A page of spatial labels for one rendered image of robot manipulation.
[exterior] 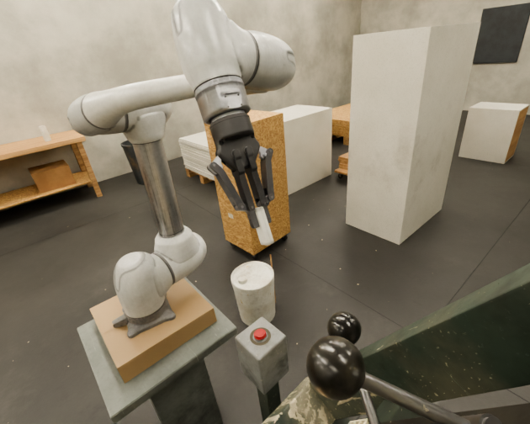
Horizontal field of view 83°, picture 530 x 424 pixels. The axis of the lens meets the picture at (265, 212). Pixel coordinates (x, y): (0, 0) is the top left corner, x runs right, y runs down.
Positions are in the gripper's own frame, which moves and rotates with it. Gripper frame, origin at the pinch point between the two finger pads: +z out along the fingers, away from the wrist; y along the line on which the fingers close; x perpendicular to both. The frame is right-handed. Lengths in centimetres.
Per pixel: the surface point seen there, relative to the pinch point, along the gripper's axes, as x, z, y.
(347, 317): -23.5, 10.0, -3.8
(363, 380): -35.7, 6.8, -12.5
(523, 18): 231, -170, 754
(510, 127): 162, 13, 459
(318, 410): 19, 54, 8
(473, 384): -22.4, 29.9, 14.6
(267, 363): 35, 45, 4
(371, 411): -27.2, 17.5, -6.9
